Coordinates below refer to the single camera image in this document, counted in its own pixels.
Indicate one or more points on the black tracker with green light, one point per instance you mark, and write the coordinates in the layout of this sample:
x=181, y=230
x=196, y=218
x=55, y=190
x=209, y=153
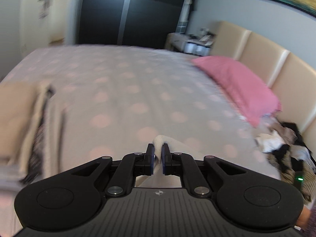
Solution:
x=298, y=180

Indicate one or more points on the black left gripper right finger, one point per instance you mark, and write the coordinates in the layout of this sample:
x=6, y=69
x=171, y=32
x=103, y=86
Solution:
x=185, y=167

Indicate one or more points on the grey pink-dotted bed sheet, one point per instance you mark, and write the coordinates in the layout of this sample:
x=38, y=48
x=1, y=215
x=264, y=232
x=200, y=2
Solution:
x=118, y=99

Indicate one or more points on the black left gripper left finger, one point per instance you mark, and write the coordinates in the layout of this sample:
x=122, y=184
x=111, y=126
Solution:
x=123, y=173

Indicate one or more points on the pile of unfolded clothes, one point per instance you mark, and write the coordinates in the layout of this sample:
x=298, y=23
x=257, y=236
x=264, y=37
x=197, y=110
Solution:
x=287, y=152

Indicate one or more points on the bedside table with items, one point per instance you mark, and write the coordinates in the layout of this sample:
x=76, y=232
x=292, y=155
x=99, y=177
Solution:
x=191, y=44

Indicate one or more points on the dark wardrobe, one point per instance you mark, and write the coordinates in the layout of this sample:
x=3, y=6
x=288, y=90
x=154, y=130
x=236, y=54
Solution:
x=142, y=23

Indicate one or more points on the cream white sweatshirt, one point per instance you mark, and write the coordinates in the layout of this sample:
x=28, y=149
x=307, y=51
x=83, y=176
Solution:
x=158, y=179

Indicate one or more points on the stack of folded clothes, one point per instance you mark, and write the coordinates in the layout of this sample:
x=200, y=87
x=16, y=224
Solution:
x=32, y=117

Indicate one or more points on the pink pillow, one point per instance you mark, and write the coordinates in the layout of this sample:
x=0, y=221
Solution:
x=252, y=97

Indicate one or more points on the beige padded headboard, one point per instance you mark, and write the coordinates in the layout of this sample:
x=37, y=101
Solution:
x=290, y=78

